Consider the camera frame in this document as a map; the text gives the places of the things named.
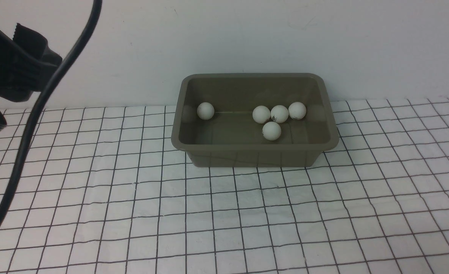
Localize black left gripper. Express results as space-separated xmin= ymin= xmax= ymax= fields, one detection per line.
xmin=0 ymin=23 xmax=62 ymax=102

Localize white ping-pong ball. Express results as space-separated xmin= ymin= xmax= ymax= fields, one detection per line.
xmin=197 ymin=102 xmax=215 ymax=120
xmin=288 ymin=101 xmax=307 ymax=120
xmin=252 ymin=105 xmax=271 ymax=124
xmin=262 ymin=121 xmax=282 ymax=142
xmin=270 ymin=105 xmax=289 ymax=124

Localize white grid-pattern table mat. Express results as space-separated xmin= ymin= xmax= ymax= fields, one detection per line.
xmin=0 ymin=97 xmax=449 ymax=274

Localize olive plastic storage bin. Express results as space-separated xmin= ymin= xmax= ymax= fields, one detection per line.
xmin=171 ymin=73 xmax=339 ymax=167

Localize black left camera cable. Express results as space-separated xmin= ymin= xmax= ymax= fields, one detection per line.
xmin=0 ymin=0 xmax=103 ymax=253

